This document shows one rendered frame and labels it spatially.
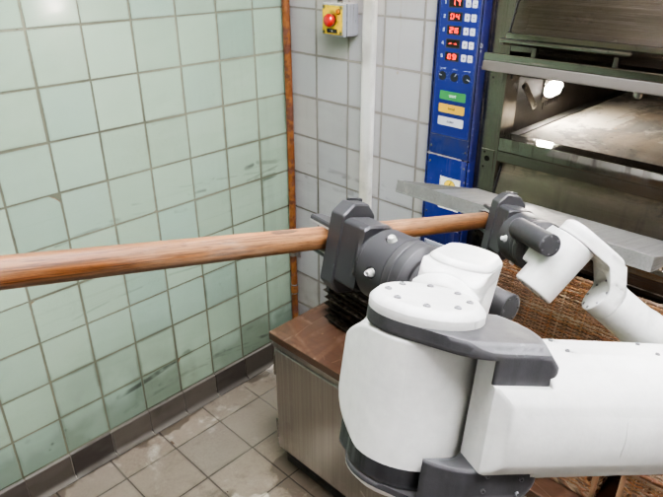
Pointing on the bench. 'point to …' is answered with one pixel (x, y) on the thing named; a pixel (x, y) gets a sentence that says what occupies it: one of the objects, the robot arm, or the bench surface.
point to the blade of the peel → (648, 249)
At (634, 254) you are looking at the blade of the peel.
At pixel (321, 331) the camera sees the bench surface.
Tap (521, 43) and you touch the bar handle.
